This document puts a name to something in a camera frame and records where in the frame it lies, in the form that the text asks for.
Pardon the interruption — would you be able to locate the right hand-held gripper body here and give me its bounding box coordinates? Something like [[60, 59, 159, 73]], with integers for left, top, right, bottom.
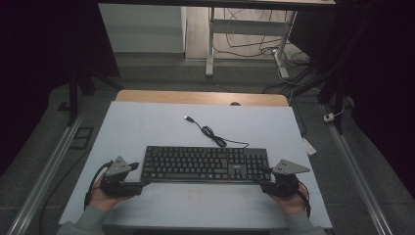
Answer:
[[272, 159, 311, 198]]

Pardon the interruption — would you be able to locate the black floor frame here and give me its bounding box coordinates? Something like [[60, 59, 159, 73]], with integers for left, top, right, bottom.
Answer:
[[69, 126, 95, 151]]

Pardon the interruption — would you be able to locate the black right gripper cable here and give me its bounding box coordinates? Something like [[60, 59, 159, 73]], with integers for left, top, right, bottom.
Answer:
[[295, 180, 312, 219]]

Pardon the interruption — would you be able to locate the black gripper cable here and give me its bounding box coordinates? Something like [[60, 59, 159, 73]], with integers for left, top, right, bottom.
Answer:
[[295, 180, 312, 219], [83, 160, 115, 212]]

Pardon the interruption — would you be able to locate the black floor cable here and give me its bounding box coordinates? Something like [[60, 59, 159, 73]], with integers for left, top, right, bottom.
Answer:
[[37, 147, 95, 235]]

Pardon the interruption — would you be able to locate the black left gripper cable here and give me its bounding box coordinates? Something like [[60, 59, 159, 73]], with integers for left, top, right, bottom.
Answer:
[[83, 160, 115, 212]]

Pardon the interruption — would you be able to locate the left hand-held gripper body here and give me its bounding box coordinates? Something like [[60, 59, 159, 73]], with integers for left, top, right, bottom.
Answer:
[[99, 156, 132, 198]]

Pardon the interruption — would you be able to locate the person's right hand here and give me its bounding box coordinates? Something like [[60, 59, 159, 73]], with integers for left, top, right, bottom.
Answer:
[[270, 182, 309, 216]]

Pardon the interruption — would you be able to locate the white foam board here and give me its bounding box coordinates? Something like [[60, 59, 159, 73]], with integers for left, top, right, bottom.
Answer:
[[58, 101, 333, 230]]

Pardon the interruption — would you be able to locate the black keyboard cable with plug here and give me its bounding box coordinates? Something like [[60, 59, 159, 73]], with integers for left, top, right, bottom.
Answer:
[[183, 115, 251, 150]]

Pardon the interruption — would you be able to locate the white paper tag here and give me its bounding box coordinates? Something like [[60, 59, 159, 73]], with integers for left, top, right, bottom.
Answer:
[[301, 136, 318, 157]]

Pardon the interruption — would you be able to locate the dark curtain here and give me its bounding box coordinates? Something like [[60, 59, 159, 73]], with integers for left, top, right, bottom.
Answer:
[[0, 0, 121, 177], [288, 0, 415, 199]]

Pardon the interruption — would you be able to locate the aluminium floor rail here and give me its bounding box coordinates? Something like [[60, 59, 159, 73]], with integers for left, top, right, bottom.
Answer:
[[321, 103, 394, 235], [6, 97, 88, 235]]

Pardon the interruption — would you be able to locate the black metal stand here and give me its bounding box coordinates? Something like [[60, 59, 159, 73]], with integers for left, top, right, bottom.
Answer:
[[66, 63, 124, 127], [293, 19, 347, 135]]

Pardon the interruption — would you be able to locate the white cabinet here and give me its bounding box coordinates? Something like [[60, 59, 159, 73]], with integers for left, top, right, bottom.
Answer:
[[98, 3, 187, 54]]

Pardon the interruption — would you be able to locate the black keyboard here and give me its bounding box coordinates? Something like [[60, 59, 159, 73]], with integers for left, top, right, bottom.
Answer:
[[140, 145, 272, 185]]

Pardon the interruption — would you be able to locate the person's left hand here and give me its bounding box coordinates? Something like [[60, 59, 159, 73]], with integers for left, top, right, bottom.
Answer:
[[88, 174, 131, 214]]

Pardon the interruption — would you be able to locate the white-legged desk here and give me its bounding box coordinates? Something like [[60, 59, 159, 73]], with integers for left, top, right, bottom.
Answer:
[[97, 0, 337, 79]]

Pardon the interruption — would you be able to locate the tangle of black floor cables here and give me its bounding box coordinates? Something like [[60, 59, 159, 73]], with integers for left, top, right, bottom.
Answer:
[[213, 8, 312, 96]]

